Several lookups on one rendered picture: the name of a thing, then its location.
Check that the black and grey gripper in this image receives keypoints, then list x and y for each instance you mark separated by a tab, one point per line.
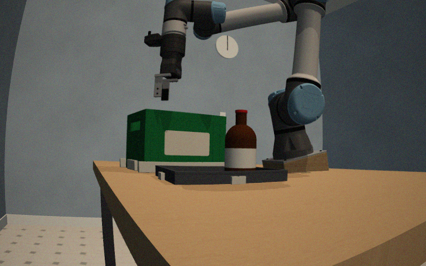
172	43

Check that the brown glass bottle with white label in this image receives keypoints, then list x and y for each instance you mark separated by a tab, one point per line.
240	145

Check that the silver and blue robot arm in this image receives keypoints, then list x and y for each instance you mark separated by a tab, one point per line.
301	102

